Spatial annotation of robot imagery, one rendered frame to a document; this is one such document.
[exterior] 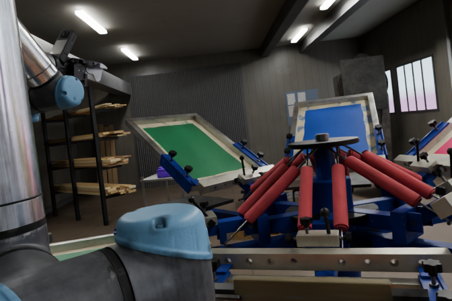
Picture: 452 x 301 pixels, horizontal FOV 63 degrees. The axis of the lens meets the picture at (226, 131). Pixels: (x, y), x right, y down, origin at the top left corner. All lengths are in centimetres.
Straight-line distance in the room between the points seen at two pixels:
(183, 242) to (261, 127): 1007
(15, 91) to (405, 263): 101
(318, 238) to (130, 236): 93
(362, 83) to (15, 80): 830
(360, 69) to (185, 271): 834
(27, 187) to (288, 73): 1027
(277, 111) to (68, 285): 1019
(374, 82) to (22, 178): 838
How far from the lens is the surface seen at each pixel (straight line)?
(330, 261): 115
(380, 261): 115
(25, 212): 39
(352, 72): 853
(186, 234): 30
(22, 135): 39
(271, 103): 1040
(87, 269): 29
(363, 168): 153
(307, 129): 274
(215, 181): 196
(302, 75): 1063
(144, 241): 30
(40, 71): 92
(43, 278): 29
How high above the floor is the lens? 143
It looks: 1 degrees down
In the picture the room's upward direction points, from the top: 7 degrees counter-clockwise
